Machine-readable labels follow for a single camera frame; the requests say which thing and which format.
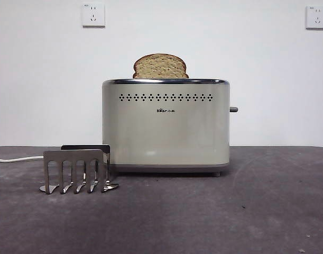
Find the brown bread slice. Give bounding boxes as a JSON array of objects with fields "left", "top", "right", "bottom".
[{"left": 132, "top": 53, "right": 190, "bottom": 79}]

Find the cream two-slot toaster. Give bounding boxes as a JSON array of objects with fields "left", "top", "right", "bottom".
[{"left": 101, "top": 78, "right": 232, "bottom": 177}]

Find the steel toast rack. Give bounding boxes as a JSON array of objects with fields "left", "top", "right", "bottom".
[{"left": 39, "top": 144, "right": 119, "bottom": 195}]

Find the white wall socket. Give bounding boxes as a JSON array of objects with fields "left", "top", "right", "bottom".
[
  {"left": 305, "top": 5, "right": 323, "bottom": 30},
  {"left": 81, "top": 3, "right": 106, "bottom": 29}
]

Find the white power cable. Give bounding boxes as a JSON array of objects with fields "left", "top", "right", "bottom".
[{"left": 0, "top": 156, "right": 44, "bottom": 162}]

